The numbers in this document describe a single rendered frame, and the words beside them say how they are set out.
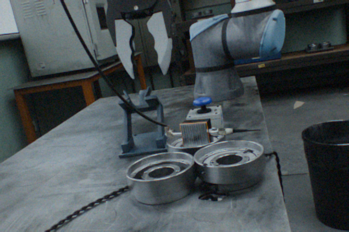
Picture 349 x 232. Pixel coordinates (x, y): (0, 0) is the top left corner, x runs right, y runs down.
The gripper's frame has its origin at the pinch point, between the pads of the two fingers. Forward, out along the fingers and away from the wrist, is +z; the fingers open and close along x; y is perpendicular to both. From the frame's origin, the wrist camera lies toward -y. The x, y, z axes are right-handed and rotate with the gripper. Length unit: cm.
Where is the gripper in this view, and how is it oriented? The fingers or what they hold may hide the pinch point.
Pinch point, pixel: (146, 68)
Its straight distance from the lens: 57.7
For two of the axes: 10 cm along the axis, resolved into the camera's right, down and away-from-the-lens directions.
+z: 1.4, 9.8, 1.2
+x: -9.7, 1.1, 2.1
